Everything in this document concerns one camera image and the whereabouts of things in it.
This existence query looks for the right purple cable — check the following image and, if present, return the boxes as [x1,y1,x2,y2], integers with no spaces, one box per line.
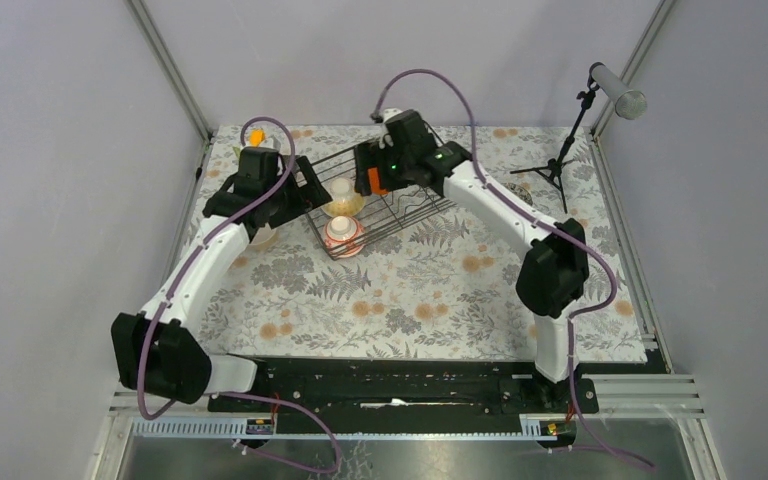
[370,68,657,473]

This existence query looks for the yellow dotted white bowl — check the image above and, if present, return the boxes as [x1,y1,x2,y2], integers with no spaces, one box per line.
[321,177,365,217]

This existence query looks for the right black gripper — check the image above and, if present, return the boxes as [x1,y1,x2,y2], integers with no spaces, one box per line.
[354,140,415,197]

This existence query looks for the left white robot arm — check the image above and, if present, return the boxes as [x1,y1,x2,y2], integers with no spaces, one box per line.
[111,146,332,411]

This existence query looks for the black wire dish rack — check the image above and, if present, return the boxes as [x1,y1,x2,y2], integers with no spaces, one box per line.
[306,143,454,260]

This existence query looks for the red patterned white bowl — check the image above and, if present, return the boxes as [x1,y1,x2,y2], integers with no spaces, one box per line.
[323,216,365,259]

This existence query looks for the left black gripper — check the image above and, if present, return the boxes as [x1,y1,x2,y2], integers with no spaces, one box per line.
[264,155,332,228]

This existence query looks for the cream white bowl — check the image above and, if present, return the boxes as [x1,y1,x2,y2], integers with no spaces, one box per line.
[248,225,278,251]

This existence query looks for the purple cable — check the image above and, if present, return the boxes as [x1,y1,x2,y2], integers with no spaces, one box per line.
[133,116,346,474]
[370,68,657,473]

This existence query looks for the orange bowl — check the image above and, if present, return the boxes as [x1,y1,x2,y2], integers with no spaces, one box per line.
[367,167,388,195]

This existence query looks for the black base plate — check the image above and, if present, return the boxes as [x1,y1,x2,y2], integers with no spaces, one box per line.
[208,357,599,436]

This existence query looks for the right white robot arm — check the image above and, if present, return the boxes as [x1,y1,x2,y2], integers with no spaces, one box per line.
[353,109,589,412]

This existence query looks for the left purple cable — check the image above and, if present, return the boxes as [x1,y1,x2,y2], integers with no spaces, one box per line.
[133,116,346,474]

